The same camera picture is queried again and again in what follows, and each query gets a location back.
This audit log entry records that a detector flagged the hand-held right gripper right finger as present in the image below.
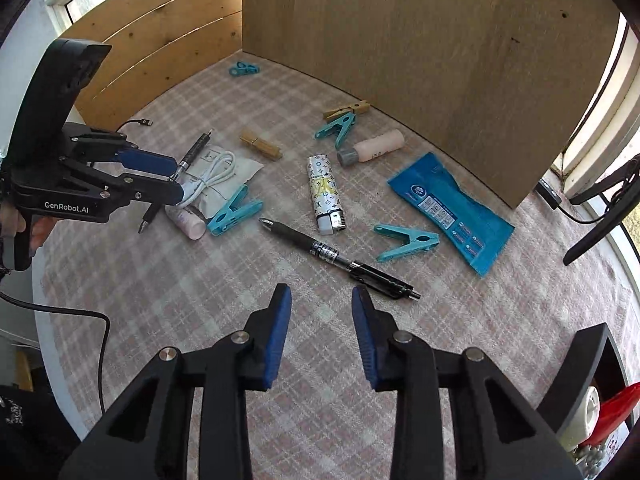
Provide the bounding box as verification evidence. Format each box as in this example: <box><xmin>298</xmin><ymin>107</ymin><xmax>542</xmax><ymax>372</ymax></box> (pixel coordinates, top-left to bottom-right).
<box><xmin>351</xmin><ymin>285</ymin><xmax>583</xmax><ymax>480</ymax></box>

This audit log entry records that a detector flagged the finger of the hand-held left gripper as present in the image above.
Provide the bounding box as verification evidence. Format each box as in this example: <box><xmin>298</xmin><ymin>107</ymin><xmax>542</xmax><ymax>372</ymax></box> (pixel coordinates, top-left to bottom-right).
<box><xmin>70</xmin><ymin>130</ymin><xmax>179</xmax><ymax>177</ymax></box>
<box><xmin>99</xmin><ymin>172</ymin><xmax>186</xmax><ymax>207</ymax></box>

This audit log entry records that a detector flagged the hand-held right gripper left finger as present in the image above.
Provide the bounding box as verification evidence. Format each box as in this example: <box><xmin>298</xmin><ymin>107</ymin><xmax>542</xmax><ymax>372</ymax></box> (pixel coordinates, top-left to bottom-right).
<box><xmin>57</xmin><ymin>283</ymin><xmax>293</xmax><ymax>480</ymax></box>

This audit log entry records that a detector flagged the black pen with clear barrel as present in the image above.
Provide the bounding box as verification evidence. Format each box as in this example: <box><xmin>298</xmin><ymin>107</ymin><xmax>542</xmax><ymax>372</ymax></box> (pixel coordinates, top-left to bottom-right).
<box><xmin>138</xmin><ymin>130</ymin><xmax>213</xmax><ymax>235</ymax></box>

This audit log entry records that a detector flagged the blue wet wipes packet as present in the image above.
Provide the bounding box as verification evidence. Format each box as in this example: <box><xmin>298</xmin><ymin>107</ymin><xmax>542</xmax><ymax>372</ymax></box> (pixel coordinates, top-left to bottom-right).
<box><xmin>388</xmin><ymin>152</ymin><xmax>516</xmax><ymax>277</ymax></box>

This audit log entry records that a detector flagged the wooden clothespin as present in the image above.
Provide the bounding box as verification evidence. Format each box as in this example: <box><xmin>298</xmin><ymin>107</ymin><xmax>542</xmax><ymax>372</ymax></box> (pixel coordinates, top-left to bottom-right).
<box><xmin>239</xmin><ymin>130</ymin><xmax>283</xmax><ymax>161</ymax></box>
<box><xmin>323</xmin><ymin>101</ymin><xmax>372</xmax><ymax>122</ymax></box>

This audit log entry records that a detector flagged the person's left hand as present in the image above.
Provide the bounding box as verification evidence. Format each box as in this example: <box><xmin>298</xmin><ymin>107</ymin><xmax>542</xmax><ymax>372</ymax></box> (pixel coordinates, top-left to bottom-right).
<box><xmin>0</xmin><ymin>202</ymin><xmax>53</xmax><ymax>256</ymax></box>

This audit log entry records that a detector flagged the small pale pink bottle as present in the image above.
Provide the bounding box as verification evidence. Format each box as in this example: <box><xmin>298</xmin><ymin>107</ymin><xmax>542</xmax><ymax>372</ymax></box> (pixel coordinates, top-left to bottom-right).
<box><xmin>165</xmin><ymin>205</ymin><xmax>207</xmax><ymax>239</ymax></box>

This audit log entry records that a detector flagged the black gel pen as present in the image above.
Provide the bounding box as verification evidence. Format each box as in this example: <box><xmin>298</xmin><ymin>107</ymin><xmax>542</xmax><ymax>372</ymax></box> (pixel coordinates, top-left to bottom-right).
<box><xmin>258</xmin><ymin>217</ymin><xmax>421</xmax><ymax>302</ymax></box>

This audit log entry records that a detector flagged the pink plaid tablecloth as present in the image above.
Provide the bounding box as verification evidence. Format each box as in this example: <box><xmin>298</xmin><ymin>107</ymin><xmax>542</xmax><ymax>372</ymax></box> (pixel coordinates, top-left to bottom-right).
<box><xmin>32</xmin><ymin>55</ymin><xmax>636</xmax><ymax>480</ymax></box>

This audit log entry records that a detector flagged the white paper packet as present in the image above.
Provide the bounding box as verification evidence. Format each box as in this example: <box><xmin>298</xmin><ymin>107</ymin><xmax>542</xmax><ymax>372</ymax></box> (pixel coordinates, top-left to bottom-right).
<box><xmin>190</xmin><ymin>142</ymin><xmax>265</xmax><ymax>213</ymax></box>

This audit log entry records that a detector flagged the patterned silver lighter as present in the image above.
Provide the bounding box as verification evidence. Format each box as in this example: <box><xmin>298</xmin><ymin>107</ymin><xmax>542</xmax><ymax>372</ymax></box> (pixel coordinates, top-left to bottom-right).
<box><xmin>307</xmin><ymin>155</ymin><xmax>347</xmax><ymax>236</ymax></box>

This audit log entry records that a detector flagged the pink bottle with grey cap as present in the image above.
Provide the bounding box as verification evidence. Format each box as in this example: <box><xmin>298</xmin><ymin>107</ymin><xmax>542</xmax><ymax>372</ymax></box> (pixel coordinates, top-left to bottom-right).
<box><xmin>336</xmin><ymin>129</ymin><xmax>405</xmax><ymax>168</ymax></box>

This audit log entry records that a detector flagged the white plastic object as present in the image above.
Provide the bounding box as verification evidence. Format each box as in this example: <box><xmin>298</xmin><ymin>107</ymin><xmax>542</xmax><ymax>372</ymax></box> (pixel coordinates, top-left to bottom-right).
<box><xmin>559</xmin><ymin>385</ymin><xmax>601</xmax><ymax>453</ymax></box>

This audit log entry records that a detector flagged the small black adapter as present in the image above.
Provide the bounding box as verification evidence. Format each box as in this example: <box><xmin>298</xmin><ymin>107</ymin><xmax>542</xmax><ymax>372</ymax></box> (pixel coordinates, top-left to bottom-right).
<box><xmin>534</xmin><ymin>180</ymin><xmax>562</xmax><ymax>208</ymax></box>

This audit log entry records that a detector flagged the pile of silver beads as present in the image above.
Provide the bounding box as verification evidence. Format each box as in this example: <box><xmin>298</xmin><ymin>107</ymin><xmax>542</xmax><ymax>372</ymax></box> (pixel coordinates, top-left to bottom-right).
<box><xmin>572</xmin><ymin>437</ymin><xmax>621</xmax><ymax>478</ymax></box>

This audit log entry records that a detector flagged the black metal stand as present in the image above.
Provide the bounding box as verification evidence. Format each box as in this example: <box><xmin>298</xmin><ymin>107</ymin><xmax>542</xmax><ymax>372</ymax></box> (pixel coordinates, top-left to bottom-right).
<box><xmin>562</xmin><ymin>157</ymin><xmax>640</xmax><ymax>267</ymax></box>

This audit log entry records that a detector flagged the red plastic object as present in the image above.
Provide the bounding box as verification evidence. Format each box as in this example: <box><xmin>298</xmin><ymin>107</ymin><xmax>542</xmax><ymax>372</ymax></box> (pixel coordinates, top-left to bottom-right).
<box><xmin>582</xmin><ymin>382</ymin><xmax>640</xmax><ymax>448</ymax></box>

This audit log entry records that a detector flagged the dark printed clothing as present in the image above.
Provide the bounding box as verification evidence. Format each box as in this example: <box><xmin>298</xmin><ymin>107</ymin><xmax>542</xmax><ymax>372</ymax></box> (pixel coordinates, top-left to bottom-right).
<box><xmin>0</xmin><ymin>385</ymin><xmax>81</xmax><ymax>480</ymax></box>

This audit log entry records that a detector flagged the large wooden board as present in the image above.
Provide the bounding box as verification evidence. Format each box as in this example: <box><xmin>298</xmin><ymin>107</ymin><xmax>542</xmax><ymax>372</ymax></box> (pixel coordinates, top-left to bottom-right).
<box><xmin>241</xmin><ymin>0</ymin><xmax>621</xmax><ymax>209</ymax></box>

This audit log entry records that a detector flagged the white usb cable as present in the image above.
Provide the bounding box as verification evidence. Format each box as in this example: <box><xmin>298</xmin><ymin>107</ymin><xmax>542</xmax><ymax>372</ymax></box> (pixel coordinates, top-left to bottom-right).
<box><xmin>175</xmin><ymin>151</ymin><xmax>237</xmax><ymax>208</ymax></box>

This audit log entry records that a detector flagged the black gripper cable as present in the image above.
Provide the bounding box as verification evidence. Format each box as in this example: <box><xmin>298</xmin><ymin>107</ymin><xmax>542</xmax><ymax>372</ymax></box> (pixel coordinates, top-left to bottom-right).
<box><xmin>0</xmin><ymin>290</ymin><xmax>111</xmax><ymax>416</ymax></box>

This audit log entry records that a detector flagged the black shelf frame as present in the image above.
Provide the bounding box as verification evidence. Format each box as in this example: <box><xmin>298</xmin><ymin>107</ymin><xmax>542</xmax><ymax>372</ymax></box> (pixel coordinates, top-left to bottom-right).
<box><xmin>537</xmin><ymin>323</ymin><xmax>628</xmax><ymax>441</ymax></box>

